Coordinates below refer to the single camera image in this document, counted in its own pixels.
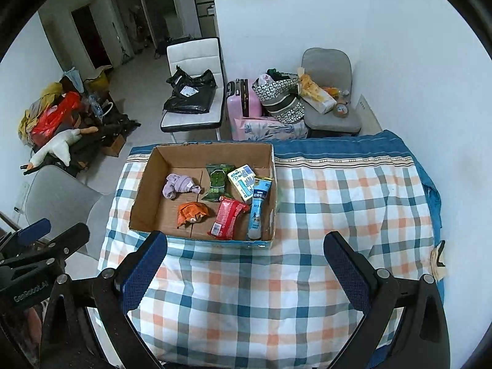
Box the open cardboard box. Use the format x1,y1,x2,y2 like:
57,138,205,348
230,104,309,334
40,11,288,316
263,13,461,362
129,142,277,248

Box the plaid checkered tablecloth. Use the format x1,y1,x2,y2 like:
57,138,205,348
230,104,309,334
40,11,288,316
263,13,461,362
98,143,440,368

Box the white goose plush toy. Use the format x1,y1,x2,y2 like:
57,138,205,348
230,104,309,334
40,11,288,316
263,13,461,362
20,127,98,172

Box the pink suitcase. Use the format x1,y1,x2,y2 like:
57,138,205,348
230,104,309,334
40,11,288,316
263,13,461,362
226,78,262,141

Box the purple socks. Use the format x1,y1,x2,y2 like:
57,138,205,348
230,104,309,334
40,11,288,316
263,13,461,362
162,173,202,200

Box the grey cushioned chair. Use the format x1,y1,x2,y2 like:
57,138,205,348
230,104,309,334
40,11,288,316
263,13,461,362
301,48,362,137

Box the orange snack packet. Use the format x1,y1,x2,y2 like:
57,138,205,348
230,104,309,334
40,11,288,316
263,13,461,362
177,202,211,228

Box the green snack packet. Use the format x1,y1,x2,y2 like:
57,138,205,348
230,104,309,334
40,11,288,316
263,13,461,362
202,163,235,202

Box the red snack packet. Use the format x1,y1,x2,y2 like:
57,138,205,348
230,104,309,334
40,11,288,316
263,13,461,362
208,196,250,241

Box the blue long tube packet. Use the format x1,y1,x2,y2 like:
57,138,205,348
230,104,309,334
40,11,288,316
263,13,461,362
247,177,273,241

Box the red plastic bag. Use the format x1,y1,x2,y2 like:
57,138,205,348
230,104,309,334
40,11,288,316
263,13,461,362
30,92,82,148

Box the black plastic bag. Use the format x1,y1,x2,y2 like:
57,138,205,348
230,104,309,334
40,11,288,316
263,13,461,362
164,67,217,114

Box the floral pink storage box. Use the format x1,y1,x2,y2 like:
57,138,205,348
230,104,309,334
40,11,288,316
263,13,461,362
231,117,308,142

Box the grey chair near table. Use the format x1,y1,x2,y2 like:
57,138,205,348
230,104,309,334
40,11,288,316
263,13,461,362
24,165,113,260

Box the yellow printed snack box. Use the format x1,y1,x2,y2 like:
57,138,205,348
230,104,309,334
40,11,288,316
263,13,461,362
297,68,336,114

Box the patterned woven tote bag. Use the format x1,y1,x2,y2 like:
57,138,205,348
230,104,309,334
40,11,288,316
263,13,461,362
252,73,304,124

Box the tape roll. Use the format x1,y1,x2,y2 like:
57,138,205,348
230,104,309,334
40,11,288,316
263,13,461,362
333,102,349,118

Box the white leather chair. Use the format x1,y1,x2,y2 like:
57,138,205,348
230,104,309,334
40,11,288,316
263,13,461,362
160,37,225,140

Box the beige paper bag with clip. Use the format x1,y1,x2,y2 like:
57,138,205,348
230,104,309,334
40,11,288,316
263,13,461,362
430,240,447,282

